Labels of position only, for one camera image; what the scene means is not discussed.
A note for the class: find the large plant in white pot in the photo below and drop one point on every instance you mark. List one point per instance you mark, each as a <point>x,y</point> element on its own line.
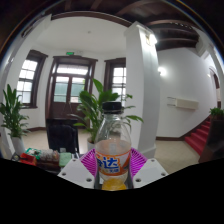
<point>96,103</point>

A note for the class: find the dark-framed window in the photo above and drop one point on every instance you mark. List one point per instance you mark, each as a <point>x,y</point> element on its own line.
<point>119,76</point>
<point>26,80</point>

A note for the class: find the small leafy plant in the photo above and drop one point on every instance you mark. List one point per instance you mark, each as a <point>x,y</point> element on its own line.
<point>216,113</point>

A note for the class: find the small plant in white pot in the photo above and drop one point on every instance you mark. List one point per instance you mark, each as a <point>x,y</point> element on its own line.
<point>18,145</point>

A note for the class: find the orange soda plastic bottle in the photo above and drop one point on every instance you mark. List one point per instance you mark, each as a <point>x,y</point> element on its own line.
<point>112,146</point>

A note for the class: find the pillar-mounted lamp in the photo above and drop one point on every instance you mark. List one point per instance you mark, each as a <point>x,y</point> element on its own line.
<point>151,39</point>

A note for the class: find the green exit sign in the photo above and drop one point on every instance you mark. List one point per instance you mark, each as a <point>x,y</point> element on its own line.
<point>69,53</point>

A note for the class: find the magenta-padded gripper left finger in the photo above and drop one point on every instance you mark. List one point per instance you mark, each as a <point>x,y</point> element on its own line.
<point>87,163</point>

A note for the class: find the black chair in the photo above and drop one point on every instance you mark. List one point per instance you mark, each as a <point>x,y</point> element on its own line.
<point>61,136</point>

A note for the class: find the plain green packet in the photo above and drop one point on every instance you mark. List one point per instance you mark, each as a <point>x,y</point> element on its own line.
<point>65,160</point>

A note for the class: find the green white snack packet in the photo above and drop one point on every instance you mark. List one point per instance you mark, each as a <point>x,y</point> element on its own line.
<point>32,151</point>

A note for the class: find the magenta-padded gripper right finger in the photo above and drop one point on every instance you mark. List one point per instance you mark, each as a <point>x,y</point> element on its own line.
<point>137,163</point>

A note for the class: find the dark wooden glazed door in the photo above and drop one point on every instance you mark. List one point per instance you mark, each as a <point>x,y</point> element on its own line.
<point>68,88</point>

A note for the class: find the red plastic box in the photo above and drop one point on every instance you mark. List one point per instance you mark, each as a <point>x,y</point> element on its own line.
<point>28,159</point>

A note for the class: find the tray of wrapped snacks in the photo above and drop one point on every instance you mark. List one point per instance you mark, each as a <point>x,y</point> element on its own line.
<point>48,156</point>

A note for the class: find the white wall-mounted unit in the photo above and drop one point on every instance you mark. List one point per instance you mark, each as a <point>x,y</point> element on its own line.
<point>185,104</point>

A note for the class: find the glowing wall lamp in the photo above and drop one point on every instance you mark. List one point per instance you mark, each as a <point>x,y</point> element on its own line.
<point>162,70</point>

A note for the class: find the red carpeted staircase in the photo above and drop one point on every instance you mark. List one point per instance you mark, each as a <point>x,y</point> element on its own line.
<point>200,136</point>

